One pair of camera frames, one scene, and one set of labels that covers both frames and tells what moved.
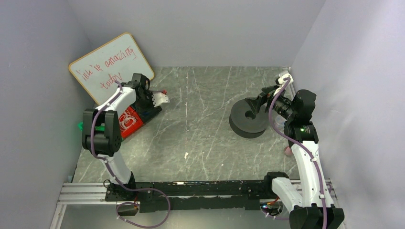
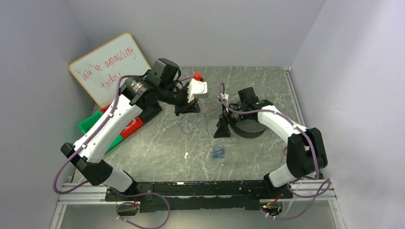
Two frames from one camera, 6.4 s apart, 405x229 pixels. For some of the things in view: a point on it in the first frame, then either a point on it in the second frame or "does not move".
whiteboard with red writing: [102, 70] does not move
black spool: [243, 123] does not move
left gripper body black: [147, 103] -> [186, 103]
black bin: [144, 106] does not move
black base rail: [245, 194] does not move
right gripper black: [264, 97] -> [226, 118]
